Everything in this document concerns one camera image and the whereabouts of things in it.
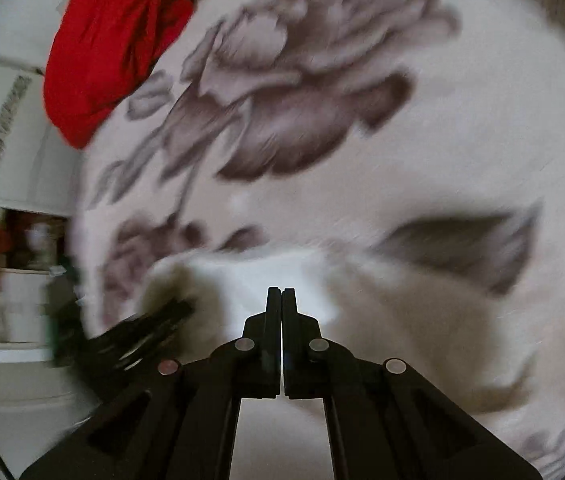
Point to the red garment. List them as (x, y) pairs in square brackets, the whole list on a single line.
[(107, 50)]

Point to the floral printed blanket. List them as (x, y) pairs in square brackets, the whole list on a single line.
[(462, 160)]

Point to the white wardrobe door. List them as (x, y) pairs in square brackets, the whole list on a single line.
[(37, 135)]

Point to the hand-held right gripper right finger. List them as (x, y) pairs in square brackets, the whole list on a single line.
[(290, 320)]

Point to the white fuzzy sweater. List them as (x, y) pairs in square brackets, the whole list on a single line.
[(242, 285)]

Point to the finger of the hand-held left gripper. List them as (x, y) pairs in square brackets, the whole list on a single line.
[(152, 322)]

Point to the white shelf unit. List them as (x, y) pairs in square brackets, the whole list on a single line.
[(12, 385)]

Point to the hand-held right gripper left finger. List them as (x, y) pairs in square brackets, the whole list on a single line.
[(273, 320)]

